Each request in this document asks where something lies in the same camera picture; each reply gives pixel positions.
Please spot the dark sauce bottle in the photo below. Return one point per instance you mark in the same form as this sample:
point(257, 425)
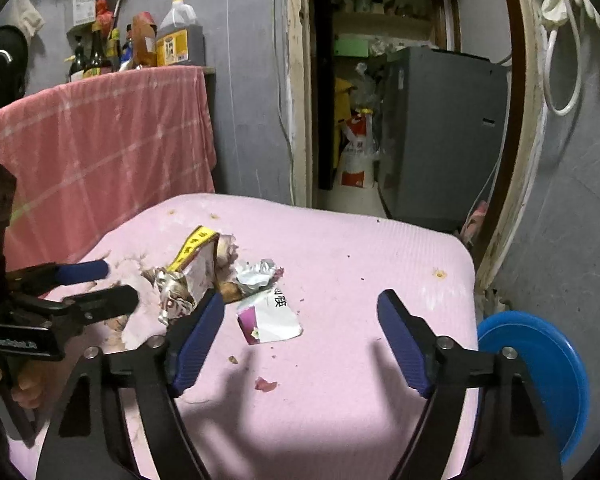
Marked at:
point(97, 64)

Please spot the yellow black packaging strip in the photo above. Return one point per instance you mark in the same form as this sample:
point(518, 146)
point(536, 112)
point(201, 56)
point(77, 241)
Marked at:
point(200, 238)

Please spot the green plastic box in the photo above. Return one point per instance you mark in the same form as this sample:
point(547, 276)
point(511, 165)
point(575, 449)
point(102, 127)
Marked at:
point(353, 47)

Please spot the pink floral table cloth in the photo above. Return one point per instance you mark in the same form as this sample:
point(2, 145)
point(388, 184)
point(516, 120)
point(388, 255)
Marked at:
point(331, 403)

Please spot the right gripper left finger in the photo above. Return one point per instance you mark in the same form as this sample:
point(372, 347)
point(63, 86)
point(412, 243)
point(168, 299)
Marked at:
point(189, 341)

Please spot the orange sauce bottle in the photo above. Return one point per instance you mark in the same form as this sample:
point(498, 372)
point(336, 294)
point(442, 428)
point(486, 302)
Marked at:
point(143, 30)

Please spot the purple peeled vegetable scrap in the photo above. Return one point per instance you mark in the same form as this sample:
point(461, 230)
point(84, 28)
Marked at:
point(225, 255)

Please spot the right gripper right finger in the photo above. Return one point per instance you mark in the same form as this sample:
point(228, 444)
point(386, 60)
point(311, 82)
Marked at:
point(417, 350)

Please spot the silver red crumpled wrapper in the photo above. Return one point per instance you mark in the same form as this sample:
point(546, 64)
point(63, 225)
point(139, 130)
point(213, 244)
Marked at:
point(176, 298)

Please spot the blue plastic bucket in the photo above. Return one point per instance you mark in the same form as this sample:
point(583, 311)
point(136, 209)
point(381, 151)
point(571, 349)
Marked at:
point(556, 369)

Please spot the left hand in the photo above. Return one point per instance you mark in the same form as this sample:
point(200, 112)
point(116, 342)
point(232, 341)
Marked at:
point(29, 385)

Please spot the pink checked cloth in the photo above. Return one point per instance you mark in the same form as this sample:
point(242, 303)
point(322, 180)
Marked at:
point(92, 154)

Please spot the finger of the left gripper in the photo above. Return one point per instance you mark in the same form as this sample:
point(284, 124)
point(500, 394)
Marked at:
point(47, 276)
point(68, 317)

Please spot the crumpled silver foil wrapper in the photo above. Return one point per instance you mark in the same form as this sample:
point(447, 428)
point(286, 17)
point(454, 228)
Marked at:
point(250, 278)

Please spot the white purple torn wrapper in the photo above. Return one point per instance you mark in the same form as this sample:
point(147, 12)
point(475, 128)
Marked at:
point(267, 317)

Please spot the red white sack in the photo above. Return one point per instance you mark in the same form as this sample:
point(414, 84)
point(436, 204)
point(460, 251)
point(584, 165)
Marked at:
point(356, 160)

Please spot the large oil jug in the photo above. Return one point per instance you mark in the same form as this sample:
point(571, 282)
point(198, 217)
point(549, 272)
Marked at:
point(180, 37)

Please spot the grey refrigerator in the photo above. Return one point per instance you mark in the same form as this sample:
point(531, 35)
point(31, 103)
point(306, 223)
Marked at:
point(443, 121)

